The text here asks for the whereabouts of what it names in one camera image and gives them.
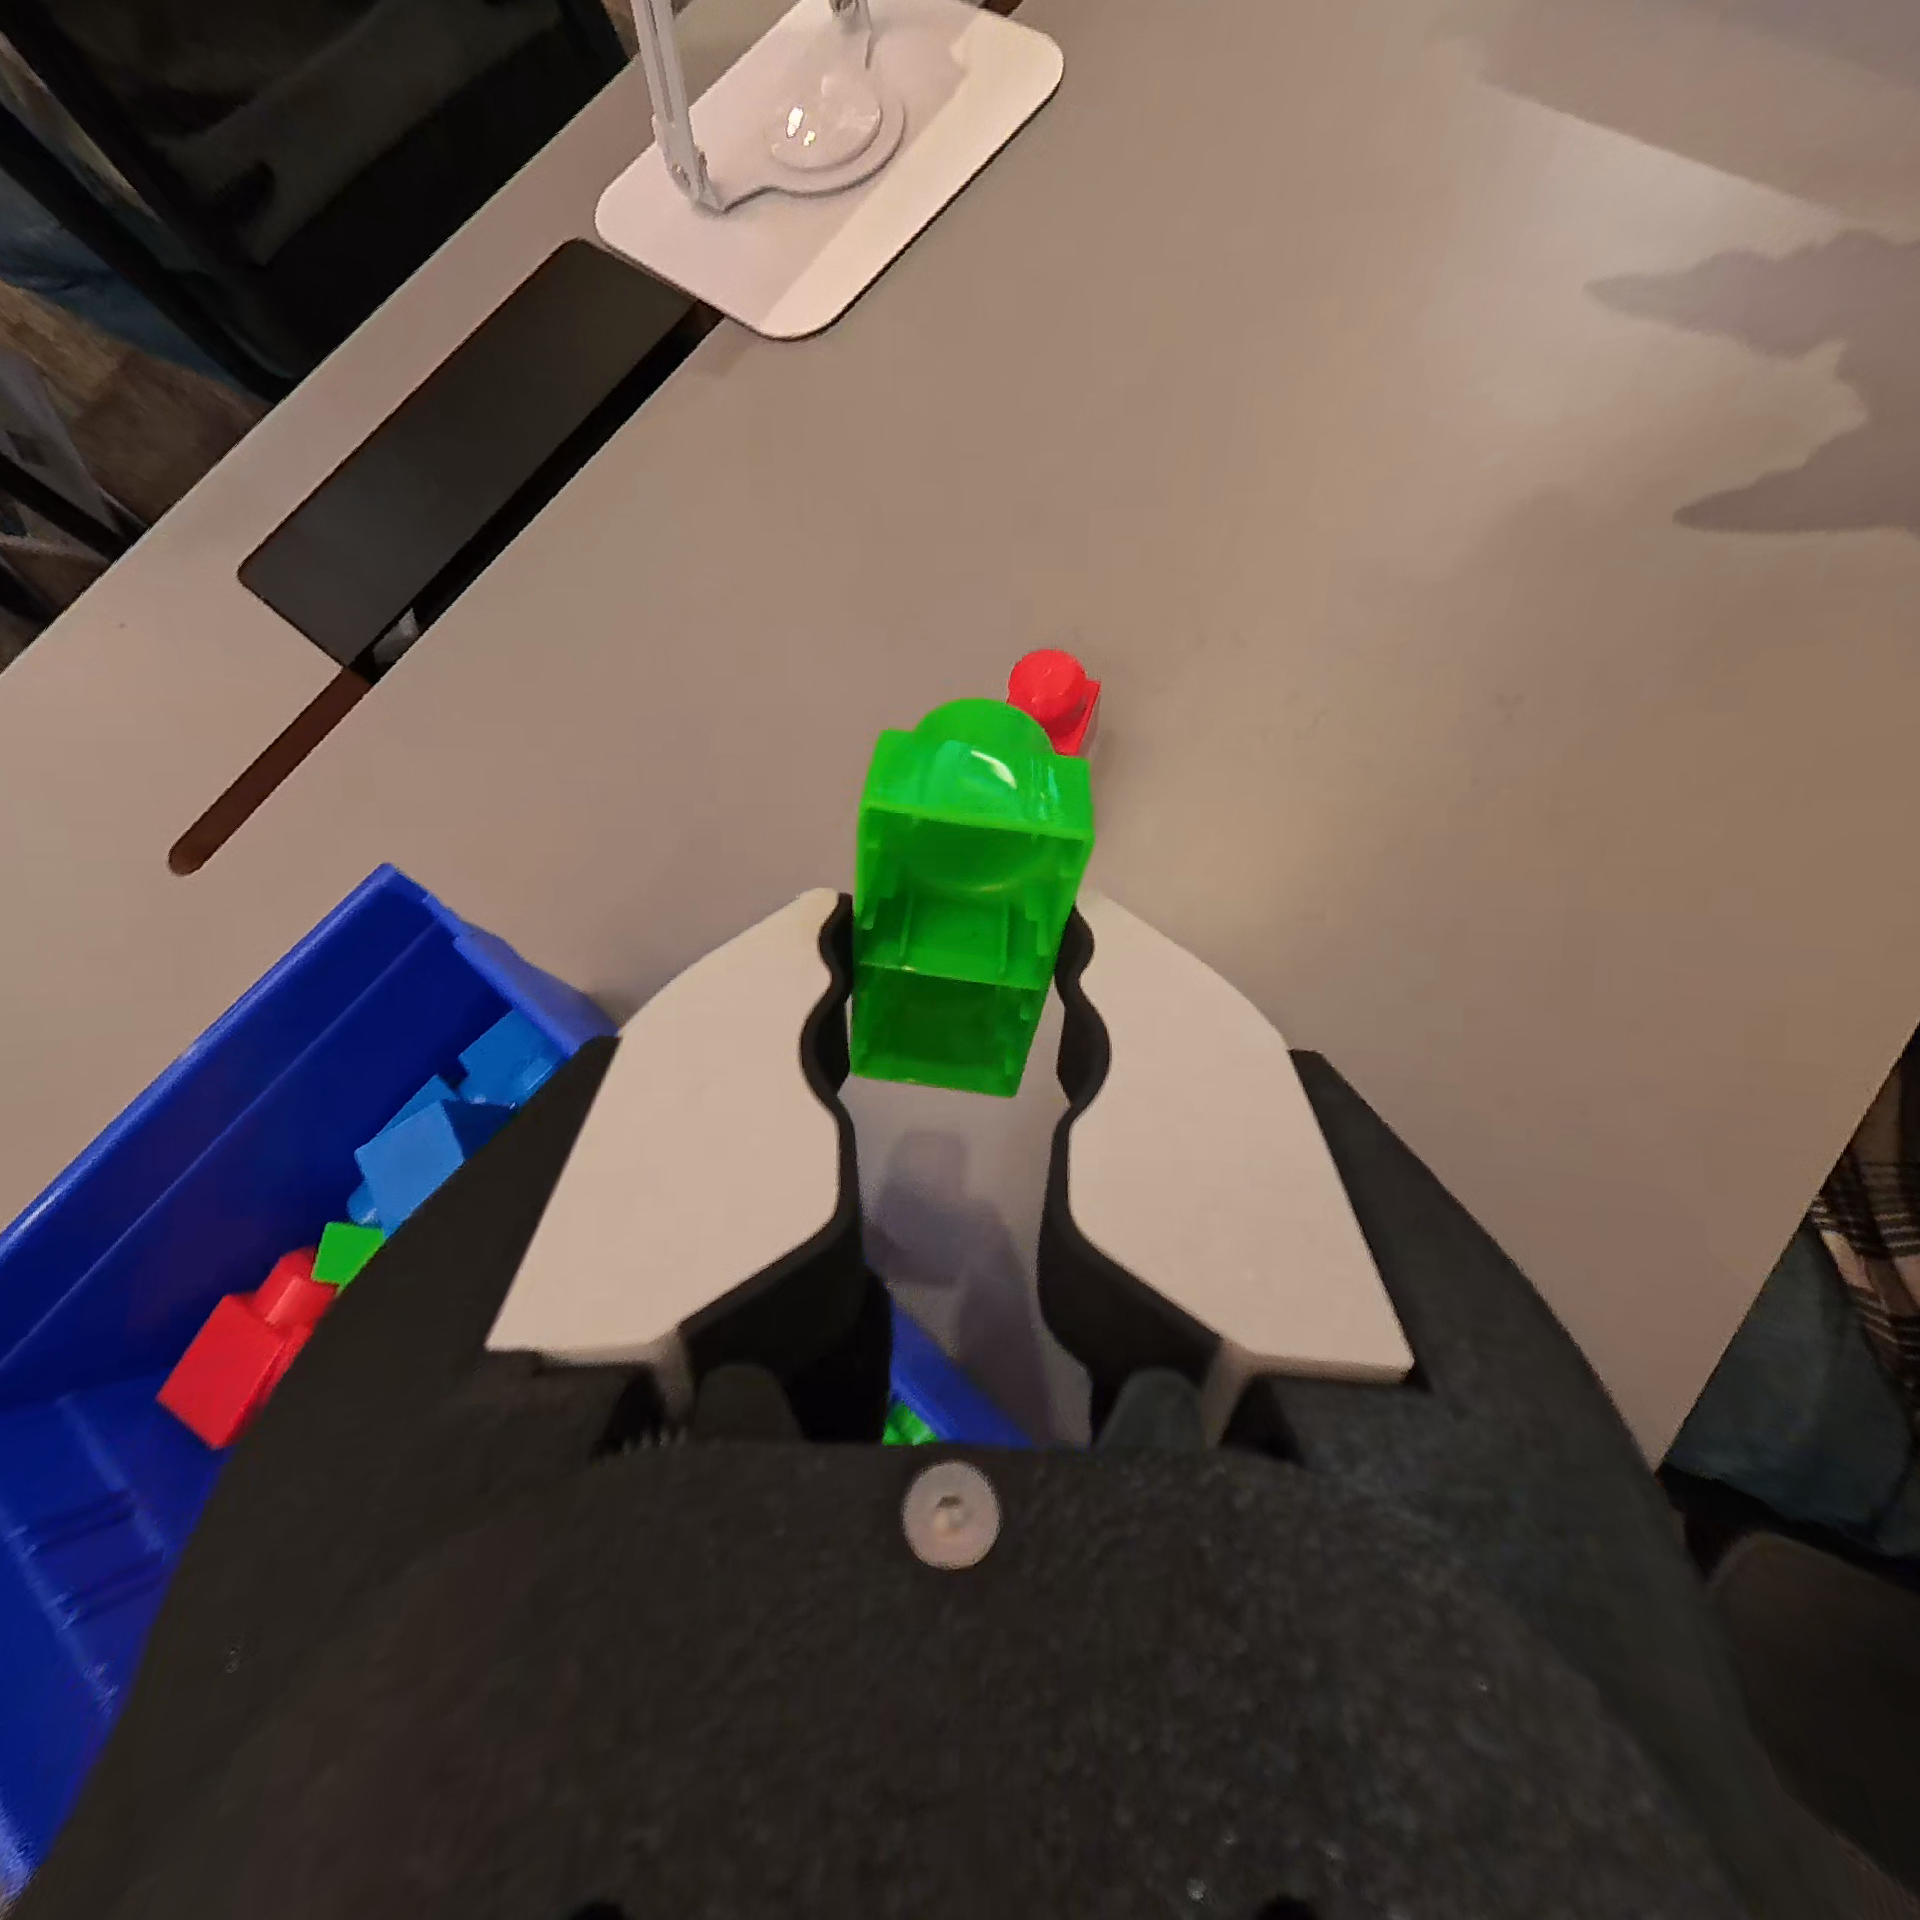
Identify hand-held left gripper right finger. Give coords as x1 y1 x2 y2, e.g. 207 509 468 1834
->
1033 888 1418 1428

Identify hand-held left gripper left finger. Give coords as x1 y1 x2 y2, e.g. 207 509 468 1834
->
483 888 885 1411

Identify blue plastic bin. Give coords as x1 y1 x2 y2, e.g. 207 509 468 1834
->
0 857 1033 1900

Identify red mega block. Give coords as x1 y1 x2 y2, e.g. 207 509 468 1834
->
157 1251 331 1448
1001 651 1104 752

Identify blue mega block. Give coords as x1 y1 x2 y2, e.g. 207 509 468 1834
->
343 1072 502 1230
456 1008 566 1112

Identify dark trousers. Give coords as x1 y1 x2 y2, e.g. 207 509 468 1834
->
1657 1230 1920 1565

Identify plaid clothing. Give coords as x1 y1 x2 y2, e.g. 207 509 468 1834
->
1811 1097 1920 1330

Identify clear plastic stand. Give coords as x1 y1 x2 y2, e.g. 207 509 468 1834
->
622 0 913 212

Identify brown desk cable slot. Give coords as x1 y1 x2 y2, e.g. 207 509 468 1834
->
167 663 371 876

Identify black desk cable flap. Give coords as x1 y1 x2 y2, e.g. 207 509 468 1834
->
235 231 708 668

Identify white flat base plate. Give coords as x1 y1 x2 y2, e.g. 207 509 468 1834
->
590 0 1070 345

